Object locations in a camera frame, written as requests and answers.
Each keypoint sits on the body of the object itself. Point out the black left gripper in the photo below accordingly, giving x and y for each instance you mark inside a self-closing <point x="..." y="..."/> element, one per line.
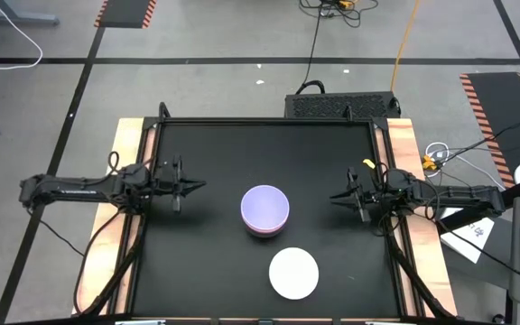
<point x="176" y="185"/>

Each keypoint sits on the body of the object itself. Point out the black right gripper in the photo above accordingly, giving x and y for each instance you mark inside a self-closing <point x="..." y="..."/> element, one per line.
<point x="358" y="195"/>

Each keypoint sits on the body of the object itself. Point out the purple bowl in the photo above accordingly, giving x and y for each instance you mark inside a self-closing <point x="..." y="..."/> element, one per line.
<point x="264" y="207"/>

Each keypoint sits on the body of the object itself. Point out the pink bowl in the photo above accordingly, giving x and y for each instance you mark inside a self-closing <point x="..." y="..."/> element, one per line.
<point x="264" y="234"/>

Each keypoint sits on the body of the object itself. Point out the white bowl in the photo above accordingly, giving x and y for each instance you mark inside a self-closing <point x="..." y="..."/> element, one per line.
<point x="294" y="273"/>

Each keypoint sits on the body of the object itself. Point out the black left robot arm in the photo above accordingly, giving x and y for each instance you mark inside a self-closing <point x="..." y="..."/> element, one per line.
<point x="75" y="192"/>

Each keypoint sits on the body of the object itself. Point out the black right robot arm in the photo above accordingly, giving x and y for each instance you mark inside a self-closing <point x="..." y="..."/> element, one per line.
<point x="463" y="195"/>

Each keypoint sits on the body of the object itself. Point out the yellow tag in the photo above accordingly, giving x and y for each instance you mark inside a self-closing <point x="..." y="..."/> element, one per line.
<point x="369" y="163"/>

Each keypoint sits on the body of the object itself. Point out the yellow connector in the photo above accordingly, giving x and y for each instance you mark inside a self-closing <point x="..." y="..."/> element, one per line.
<point x="429" y="163"/>

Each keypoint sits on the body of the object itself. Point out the black computer case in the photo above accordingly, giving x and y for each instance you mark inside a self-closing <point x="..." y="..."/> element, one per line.
<point x="341" y="106"/>

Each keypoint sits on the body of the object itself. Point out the white paper sheet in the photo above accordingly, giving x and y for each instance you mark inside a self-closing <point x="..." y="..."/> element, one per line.
<point x="472" y="237"/>

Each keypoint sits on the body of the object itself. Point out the black hazard-striped floor mat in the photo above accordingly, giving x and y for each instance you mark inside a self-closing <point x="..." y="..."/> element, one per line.
<point x="124" y="12"/>
<point x="504" y="117"/>

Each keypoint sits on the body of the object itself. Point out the yellow power plug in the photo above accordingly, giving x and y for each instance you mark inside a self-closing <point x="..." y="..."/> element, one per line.
<point x="346" y="4"/>

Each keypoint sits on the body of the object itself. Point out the grey table foot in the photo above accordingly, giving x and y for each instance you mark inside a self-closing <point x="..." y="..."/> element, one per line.
<point x="21" y="19"/>

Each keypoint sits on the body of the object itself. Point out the black metal table frame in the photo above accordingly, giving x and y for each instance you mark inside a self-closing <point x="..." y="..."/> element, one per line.
<point x="264" y="121"/>

